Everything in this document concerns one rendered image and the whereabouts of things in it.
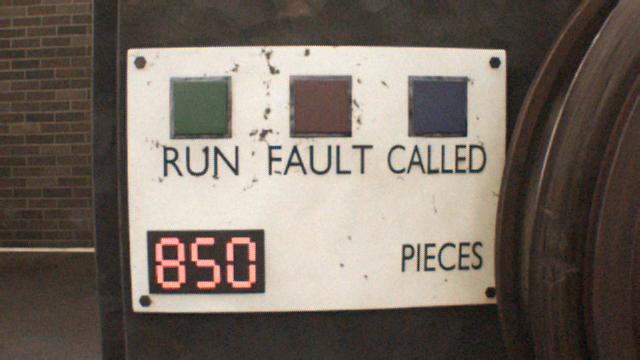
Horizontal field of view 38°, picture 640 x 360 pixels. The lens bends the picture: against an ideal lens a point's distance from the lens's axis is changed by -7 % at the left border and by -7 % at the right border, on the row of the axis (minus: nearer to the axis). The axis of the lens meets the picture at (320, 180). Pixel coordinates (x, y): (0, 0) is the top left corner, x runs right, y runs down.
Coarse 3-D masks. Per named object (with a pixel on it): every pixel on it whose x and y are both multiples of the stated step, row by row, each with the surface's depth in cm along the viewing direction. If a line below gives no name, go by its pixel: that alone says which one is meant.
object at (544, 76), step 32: (576, 32) 60; (544, 64) 60; (544, 96) 60; (512, 160) 60; (512, 192) 60; (512, 224) 61; (512, 256) 61; (512, 288) 61; (512, 320) 61; (512, 352) 62
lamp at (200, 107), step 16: (192, 80) 64; (208, 80) 64; (224, 80) 64; (176, 96) 64; (192, 96) 64; (208, 96) 64; (224, 96) 64; (176, 112) 64; (192, 112) 64; (208, 112) 64; (224, 112) 64; (176, 128) 64; (192, 128) 64; (208, 128) 64; (224, 128) 64
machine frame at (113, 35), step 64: (128, 0) 65; (192, 0) 65; (256, 0) 66; (320, 0) 66; (384, 0) 67; (448, 0) 67; (512, 0) 68; (576, 0) 68; (512, 64) 68; (512, 128) 69; (128, 192) 66; (128, 256) 67; (128, 320) 68; (192, 320) 68; (256, 320) 68; (320, 320) 69; (384, 320) 69; (448, 320) 70
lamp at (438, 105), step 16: (416, 80) 65; (432, 80) 65; (448, 80) 66; (416, 96) 65; (432, 96) 65; (448, 96) 66; (416, 112) 65; (432, 112) 66; (448, 112) 66; (464, 112) 66; (416, 128) 66; (432, 128) 66; (448, 128) 66
